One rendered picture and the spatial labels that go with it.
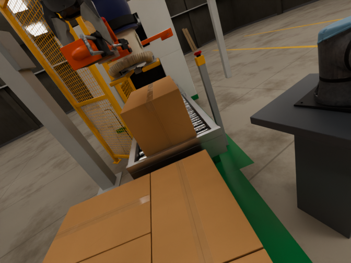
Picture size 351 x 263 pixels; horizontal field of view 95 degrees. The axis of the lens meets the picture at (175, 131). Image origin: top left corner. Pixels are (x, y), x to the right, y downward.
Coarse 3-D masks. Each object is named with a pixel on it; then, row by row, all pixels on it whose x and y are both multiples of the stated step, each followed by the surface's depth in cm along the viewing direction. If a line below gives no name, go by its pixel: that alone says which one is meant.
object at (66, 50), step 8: (80, 40) 35; (88, 40) 35; (64, 48) 35; (72, 48) 35; (96, 48) 36; (64, 56) 36; (88, 56) 36; (96, 56) 36; (72, 64) 37; (80, 64) 37; (88, 64) 38
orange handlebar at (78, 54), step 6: (168, 30) 93; (156, 36) 94; (162, 36) 95; (144, 42) 94; (78, 48) 34; (84, 48) 34; (120, 48) 60; (72, 54) 35; (78, 54) 34; (84, 54) 35; (78, 60) 36
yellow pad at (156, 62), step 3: (153, 60) 96; (156, 60) 93; (150, 63) 84; (153, 63) 82; (156, 63) 82; (159, 63) 82; (144, 66) 84; (147, 66) 82; (150, 66) 82; (153, 66) 82; (144, 69) 83; (147, 69) 83
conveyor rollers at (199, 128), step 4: (184, 100) 202; (188, 104) 186; (188, 108) 178; (188, 112) 163; (192, 112) 162; (192, 116) 154; (196, 116) 154; (192, 120) 146; (196, 120) 146; (200, 120) 139; (196, 124) 138; (200, 124) 138; (204, 124) 131; (196, 128) 131; (200, 128) 130; (204, 128) 130; (196, 132) 131; (200, 132) 123; (140, 148) 140; (140, 152) 133; (144, 156) 126
